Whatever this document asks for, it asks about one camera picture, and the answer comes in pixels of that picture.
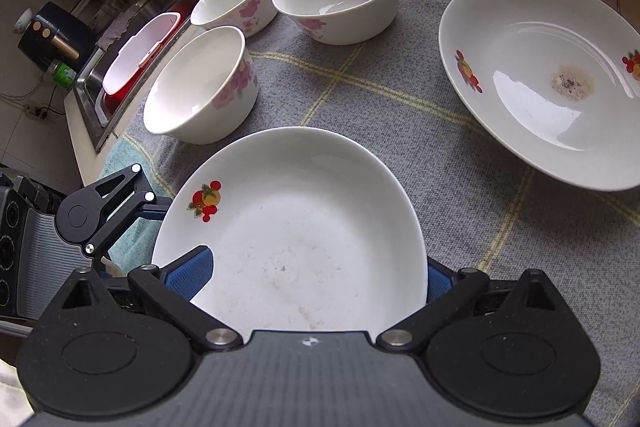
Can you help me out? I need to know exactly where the teal towel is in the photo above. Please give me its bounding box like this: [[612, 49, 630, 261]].
[[102, 138, 174, 277]]

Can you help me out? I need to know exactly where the red plastic basin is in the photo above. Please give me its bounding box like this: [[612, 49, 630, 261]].
[[100, 0, 207, 111]]

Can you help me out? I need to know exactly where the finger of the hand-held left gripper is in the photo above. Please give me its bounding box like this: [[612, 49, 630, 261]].
[[81, 162, 174, 259]]

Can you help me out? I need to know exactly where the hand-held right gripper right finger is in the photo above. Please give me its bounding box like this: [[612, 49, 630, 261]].
[[375, 256, 558, 354]]

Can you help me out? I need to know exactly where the stained white fruit-print plate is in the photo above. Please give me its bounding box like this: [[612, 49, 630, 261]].
[[438, 0, 640, 193]]

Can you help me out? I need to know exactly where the black appliance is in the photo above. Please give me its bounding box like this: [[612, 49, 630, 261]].
[[18, 1, 94, 71]]

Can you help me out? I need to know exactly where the grey checked cloth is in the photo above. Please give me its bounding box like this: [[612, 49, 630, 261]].
[[115, 0, 640, 427]]

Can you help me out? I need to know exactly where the stainless steel sink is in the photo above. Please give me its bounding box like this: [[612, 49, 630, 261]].
[[74, 0, 207, 154]]

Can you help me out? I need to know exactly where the small green can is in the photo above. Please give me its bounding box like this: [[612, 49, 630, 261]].
[[47, 60, 77, 91]]

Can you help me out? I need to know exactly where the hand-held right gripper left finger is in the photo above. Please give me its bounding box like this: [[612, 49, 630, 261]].
[[59, 245, 240, 354]]

